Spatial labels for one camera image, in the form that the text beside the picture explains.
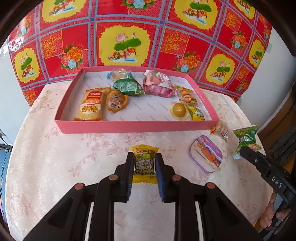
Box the green triangular snack packet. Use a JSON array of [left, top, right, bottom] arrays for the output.
[[233, 125, 262, 160]]

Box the purple candy tin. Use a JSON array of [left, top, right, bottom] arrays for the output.
[[189, 135, 223, 173]]

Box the yellow soft candy packet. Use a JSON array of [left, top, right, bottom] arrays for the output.
[[187, 105, 205, 121]]

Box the yellow jelly cup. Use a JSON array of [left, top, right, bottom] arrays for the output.
[[169, 102, 191, 121]]

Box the burger gummy packet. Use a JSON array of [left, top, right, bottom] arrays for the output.
[[174, 85, 198, 106]]

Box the orange rice cracker packet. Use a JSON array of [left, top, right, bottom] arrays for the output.
[[74, 87, 111, 121]]

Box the orange jelly cup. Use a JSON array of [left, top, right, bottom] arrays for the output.
[[106, 89, 128, 113]]

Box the pink jelly drink pouch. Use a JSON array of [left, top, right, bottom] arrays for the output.
[[143, 70, 177, 98]]

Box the green foil snack packet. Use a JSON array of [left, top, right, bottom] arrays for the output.
[[113, 78, 144, 96]]

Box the clear blue-edged candy packet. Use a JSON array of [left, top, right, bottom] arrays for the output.
[[106, 68, 133, 81]]

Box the clear colourful skewer candy packet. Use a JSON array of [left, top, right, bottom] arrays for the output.
[[210, 120, 229, 142]]

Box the person right hand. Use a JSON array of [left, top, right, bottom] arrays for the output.
[[259, 190, 291, 228]]

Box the blue pink foam mat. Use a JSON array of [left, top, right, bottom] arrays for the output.
[[0, 144, 12, 212]]

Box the pink shallow cardboard box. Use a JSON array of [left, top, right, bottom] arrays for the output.
[[55, 66, 219, 133]]

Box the white wall socket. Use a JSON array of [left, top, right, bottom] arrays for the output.
[[0, 130, 5, 141]]

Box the red floral wall poster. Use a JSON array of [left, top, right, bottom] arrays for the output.
[[8, 0, 272, 104]]

